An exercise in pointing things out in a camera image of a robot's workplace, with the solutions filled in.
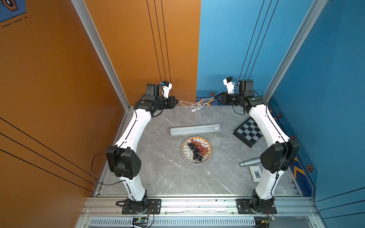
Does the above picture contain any aluminium front rail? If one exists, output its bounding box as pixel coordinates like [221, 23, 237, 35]
[81, 194, 319, 217]

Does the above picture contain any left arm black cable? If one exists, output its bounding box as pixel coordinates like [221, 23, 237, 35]
[91, 146, 126, 186]

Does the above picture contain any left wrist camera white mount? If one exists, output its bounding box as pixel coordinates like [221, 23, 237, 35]
[161, 81, 173, 98]

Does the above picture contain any clear plastic wrap sheet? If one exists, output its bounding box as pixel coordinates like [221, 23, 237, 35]
[178, 97, 214, 113]

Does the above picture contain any black white chessboard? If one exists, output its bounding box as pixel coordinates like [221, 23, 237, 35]
[233, 117, 263, 148]

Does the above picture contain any aluminium corner post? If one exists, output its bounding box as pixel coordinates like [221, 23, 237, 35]
[262, 0, 327, 103]
[71, 0, 130, 111]

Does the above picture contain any right aluminium corner post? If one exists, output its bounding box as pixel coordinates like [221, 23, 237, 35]
[262, 0, 327, 103]

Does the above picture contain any left circuit board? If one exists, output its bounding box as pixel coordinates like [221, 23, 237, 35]
[131, 217, 149, 228]

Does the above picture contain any white plastic wrap dispenser box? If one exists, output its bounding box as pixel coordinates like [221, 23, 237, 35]
[170, 124, 221, 136]

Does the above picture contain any right circuit board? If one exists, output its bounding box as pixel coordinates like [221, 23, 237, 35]
[253, 216, 276, 228]

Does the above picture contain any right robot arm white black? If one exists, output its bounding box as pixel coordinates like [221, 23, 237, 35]
[215, 77, 299, 214]

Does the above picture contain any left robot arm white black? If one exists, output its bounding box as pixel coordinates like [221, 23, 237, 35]
[105, 81, 179, 214]

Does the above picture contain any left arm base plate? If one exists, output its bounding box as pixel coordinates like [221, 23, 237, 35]
[122, 198, 162, 215]

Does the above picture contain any red grape bunch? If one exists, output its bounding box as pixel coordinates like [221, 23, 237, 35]
[190, 139, 209, 156]

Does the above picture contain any silver flashlight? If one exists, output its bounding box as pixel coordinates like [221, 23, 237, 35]
[239, 158, 260, 167]

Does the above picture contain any left aluminium corner post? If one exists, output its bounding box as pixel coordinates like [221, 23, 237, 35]
[71, 0, 130, 111]

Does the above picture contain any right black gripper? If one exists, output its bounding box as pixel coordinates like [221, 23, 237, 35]
[214, 92, 245, 106]

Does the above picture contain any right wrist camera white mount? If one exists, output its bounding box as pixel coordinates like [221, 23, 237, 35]
[223, 77, 236, 95]

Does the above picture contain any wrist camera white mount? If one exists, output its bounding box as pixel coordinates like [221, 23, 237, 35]
[223, 77, 236, 95]
[161, 81, 173, 98]

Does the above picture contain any circuit board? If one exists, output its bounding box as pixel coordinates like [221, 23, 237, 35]
[253, 216, 276, 228]
[131, 217, 149, 228]

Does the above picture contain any black grape bunch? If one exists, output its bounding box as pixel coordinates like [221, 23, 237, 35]
[187, 141, 203, 162]

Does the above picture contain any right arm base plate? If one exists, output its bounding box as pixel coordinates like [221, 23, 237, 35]
[236, 198, 277, 215]

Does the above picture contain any patterned plate orange rim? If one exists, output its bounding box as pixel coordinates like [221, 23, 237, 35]
[181, 136, 213, 165]

